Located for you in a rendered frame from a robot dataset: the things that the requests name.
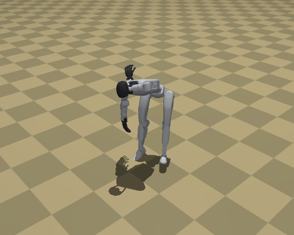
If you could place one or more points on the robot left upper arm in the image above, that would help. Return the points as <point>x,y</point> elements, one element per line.
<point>144,87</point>

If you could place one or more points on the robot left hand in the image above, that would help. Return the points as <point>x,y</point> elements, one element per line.
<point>129,72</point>

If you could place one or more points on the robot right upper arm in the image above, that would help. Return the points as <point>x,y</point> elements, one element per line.
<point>125,101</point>

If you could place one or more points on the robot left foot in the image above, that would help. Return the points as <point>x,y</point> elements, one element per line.
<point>163,159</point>

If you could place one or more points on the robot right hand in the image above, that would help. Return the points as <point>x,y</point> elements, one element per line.
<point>125,125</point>

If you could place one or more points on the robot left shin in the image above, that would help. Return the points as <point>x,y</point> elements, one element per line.
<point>165,139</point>

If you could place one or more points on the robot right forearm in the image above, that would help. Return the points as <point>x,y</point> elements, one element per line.
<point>123,111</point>

